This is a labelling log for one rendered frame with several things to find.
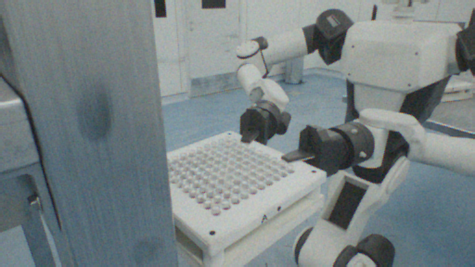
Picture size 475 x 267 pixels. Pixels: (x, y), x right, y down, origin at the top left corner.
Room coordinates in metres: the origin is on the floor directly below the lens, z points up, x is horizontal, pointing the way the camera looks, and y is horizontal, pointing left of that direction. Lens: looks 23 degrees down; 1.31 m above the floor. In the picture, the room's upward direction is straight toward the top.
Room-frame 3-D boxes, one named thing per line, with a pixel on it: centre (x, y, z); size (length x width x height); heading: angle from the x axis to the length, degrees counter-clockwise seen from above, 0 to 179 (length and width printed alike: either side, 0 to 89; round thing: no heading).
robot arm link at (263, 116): (0.66, -0.04, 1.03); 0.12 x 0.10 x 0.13; 165
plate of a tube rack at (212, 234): (0.44, 0.02, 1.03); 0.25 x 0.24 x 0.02; 42
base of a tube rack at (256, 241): (0.44, 0.02, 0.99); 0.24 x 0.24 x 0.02; 42
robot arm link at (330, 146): (0.54, -0.18, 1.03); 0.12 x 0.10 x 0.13; 124
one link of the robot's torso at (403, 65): (0.91, -0.49, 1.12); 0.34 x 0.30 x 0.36; 42
